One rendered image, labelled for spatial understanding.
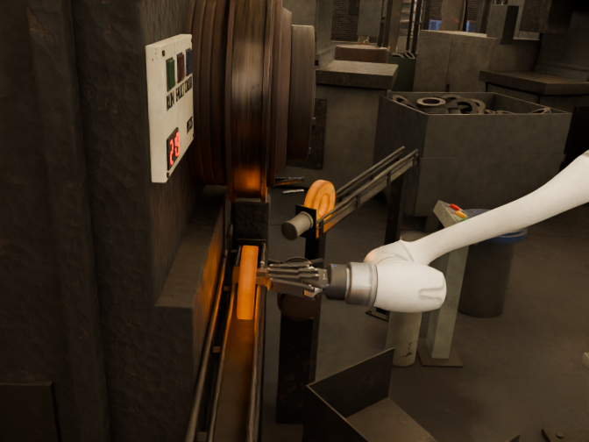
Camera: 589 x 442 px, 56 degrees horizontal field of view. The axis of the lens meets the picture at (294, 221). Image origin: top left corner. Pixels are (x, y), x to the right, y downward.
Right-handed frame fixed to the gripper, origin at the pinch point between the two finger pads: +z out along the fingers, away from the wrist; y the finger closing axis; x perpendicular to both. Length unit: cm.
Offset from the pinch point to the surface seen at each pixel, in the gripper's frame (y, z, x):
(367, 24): 253, -56, 45
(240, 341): -6.9, 0.6, -11.7
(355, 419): -24.5, -21.4, -14.6
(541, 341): 95, -125, -71
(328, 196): 63, -22, -3
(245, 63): -4.2, 3.3, 43.1
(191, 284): -24.5, 8.7, 10.4
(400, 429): -26.1, -29.3, -14.7
